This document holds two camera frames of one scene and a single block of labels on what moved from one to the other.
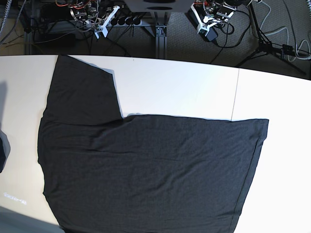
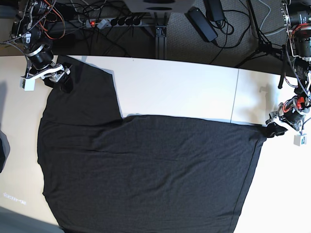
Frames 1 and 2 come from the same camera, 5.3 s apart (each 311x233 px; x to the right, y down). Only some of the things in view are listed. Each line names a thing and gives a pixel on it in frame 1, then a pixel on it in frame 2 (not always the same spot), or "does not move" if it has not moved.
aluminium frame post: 161,37 does not move
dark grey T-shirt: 102,173 does not move
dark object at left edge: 5,149 does not move
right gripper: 201,25 → 290,118
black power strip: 128,21 does not move
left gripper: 103,29 → 55,72
